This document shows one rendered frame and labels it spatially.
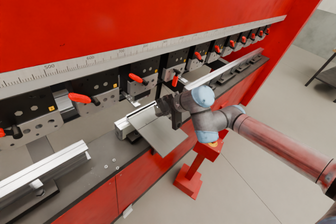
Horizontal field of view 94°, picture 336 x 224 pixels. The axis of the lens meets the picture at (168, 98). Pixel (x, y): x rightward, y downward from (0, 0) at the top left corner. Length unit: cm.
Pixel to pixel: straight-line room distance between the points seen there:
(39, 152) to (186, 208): 128
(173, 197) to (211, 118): 128
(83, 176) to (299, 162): 78
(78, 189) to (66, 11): 66
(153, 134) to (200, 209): 114
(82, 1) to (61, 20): 6
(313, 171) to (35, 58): 70
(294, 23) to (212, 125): 217
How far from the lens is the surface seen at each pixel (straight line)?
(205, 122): 54
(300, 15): 258
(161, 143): 76
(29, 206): 84
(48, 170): 80
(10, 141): 60
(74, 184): 85
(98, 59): 52
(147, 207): 169
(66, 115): 99
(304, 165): 55
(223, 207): 189
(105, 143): 91
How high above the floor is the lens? 164
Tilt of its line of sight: 40 degrees down
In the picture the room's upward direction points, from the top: 13 degrees clockwise
